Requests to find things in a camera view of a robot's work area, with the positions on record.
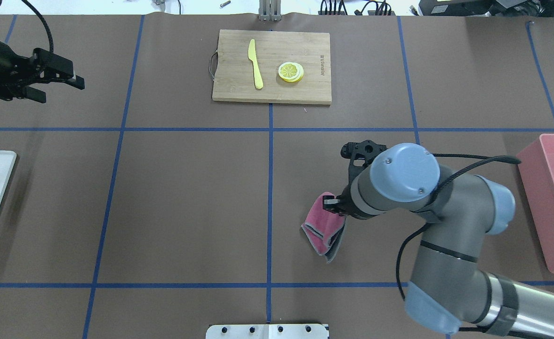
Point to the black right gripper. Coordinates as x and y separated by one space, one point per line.
332 204

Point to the magenta cloth towel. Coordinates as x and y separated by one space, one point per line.
324 229

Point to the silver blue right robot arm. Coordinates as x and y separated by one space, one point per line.
447 292

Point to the yellow lemon slice toy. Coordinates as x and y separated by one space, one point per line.
291 72

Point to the yellow plastic knife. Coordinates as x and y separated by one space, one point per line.
257 77

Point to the bamboo cutting board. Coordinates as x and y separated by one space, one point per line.
233 77

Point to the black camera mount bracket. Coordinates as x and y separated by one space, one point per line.
360 155

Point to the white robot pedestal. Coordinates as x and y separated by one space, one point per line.
268 331

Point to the aluminium frame post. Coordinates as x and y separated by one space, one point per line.
270 10

